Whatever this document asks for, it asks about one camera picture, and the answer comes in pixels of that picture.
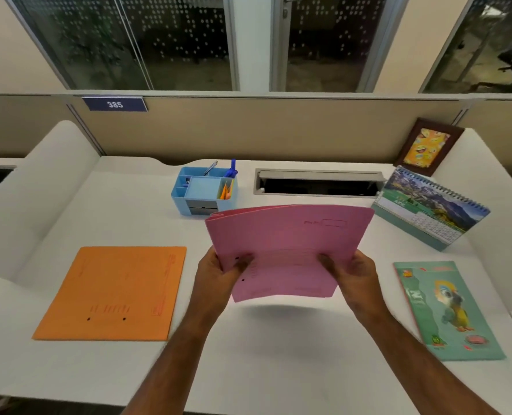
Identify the person's left hand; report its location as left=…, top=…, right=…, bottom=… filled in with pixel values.
left=189, top=246, right=255, bottom=317

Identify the person's right forearm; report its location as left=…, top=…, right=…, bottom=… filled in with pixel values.
left=363, top=310, right=501, bottom=415

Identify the glass window with frame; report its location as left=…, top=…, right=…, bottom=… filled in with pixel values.
left=419, top=0, right=512, bottom=95
left=2, top=0, right=240, bottom=92

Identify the spiral desk calendar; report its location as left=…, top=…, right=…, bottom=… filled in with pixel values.
left=372, top=166, right=491, bottom=252

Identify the glass door with handle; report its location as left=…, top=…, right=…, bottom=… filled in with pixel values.
left=270, top=0, right=411, bottom=94

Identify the brown framed emoji picture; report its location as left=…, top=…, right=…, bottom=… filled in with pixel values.
left=394, top=118, right=465, bottom=177

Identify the white side divider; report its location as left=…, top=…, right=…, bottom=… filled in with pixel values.
left=0, top=121, right=101, bottom=281
left=432, top=128, right=512, bottom=312

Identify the grey cable grommet tray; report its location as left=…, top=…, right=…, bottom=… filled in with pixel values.
left=253, top=169, right=387, bottom=198

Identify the blue desk organizer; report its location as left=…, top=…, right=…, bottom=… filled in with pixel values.
left=171, top=167, right=238, bottom=216

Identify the person's right hand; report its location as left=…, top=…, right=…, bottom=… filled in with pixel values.
left=317, top=250, right=389, bottom=325

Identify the blue number plate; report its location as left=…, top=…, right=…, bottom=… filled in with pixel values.
left=82, top=97, right=148, bottom=113

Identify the green parrot notebook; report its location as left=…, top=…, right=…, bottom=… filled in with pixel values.
left=393, top=260, right=507, bottom=362

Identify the beige partition panel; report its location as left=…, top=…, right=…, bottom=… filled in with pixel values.
left=0, top=93, right=512, bottom=182

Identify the person's left forearm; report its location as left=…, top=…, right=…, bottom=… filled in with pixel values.
left=122, top=308, right=222, bottom=415

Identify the pink paper folder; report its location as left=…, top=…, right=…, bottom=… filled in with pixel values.
left=205, top=205, right=375, bottom=303

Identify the orange paper folder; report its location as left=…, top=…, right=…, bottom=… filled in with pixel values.
left=32, top=246, right=187, bottom=342

